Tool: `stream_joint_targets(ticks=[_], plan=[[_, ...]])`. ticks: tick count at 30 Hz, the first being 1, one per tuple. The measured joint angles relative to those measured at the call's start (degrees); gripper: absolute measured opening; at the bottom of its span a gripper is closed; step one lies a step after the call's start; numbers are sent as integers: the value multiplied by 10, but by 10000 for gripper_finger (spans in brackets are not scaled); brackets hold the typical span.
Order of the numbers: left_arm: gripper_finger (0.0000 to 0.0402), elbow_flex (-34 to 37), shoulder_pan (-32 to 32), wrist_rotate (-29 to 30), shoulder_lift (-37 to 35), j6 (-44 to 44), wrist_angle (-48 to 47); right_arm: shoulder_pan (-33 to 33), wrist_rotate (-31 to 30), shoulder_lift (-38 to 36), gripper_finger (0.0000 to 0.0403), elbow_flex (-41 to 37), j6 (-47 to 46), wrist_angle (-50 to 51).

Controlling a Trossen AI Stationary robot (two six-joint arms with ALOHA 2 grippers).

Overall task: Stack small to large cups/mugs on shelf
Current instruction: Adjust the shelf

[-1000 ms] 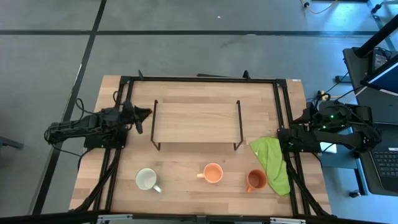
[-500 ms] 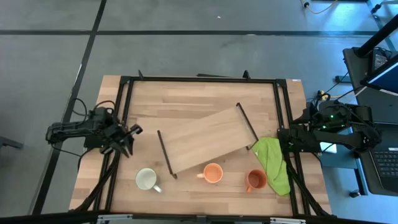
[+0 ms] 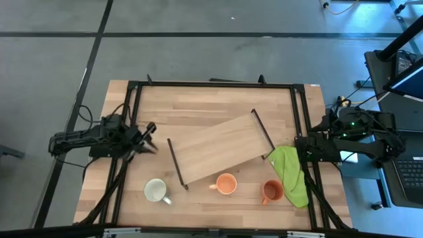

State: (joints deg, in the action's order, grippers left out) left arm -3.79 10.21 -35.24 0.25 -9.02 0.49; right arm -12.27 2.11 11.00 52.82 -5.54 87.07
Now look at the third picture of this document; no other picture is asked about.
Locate short yellow cable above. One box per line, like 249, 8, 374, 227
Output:
336, 95, 367, 106

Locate dark orange mug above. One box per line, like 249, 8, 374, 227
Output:
260, 179, 285, 206

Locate dark grey desk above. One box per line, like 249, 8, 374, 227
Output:
364, 49, 423, 210

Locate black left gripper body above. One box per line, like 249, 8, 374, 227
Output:
122, 124, 148, 156

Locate yellow cable with black plug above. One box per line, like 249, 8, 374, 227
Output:
319, 0, 360, 17

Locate wooden shelf black metal legs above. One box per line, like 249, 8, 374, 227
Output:
167, 108, 276, 191

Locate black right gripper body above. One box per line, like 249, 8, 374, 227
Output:
325, 109, 348, 135

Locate green mug white interior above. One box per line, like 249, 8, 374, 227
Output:
143, 178, 173, 206

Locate computer monitor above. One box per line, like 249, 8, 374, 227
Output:
383, 64, 423, 103

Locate black pole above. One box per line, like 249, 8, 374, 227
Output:
378, 23, 423, 62

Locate grey floor object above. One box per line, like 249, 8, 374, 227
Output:
0, 144, 26, 159

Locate green cloth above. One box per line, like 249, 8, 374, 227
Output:
266, 145, 309, 209

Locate light orange mug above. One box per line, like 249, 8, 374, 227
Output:
208, 173, 238, 196

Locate grey metal stand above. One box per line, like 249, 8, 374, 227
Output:
389, 0, 423, 56

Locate black laptop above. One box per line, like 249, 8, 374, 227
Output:
391, 130, 423, 206

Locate black aluminium table frame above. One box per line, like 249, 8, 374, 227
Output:
74, 74, 353, 232

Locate black crossbar with silver brackets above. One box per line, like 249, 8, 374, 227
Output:
0, 223, 423, 238

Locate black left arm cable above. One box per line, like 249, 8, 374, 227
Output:
77, 104, 100, 125

